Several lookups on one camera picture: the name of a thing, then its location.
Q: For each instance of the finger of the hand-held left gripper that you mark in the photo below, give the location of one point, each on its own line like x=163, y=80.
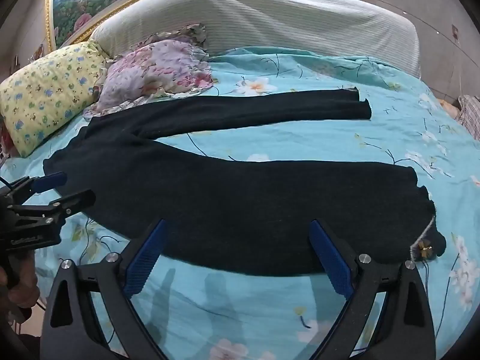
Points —
x=50, y=182
x=75, y=199

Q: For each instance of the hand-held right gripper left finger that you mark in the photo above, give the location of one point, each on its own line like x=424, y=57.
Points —
x=144, y=260

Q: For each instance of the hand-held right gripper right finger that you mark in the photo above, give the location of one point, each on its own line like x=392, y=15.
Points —
x=332, y=260

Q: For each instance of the black pants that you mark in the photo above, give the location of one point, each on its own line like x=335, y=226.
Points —
x=225, y=202

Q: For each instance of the person's left hand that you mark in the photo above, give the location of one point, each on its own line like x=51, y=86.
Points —
x=27, y=285

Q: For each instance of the yellow patterned pillow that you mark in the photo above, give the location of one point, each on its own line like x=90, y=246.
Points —
x=48, y=90

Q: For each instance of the teal floral bedsheet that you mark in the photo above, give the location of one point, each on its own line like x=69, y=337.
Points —
x=300, y=138

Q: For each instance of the pink floral pillow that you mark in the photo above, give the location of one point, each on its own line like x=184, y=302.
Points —
x=150, y=71

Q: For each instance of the gold framed painting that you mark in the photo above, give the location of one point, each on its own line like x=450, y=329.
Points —
x=82, y=3

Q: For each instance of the plaid cloth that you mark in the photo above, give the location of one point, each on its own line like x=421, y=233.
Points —
x=470, y=116

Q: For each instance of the striped headboard cover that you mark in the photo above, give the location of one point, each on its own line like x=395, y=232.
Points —
x=281, y=18

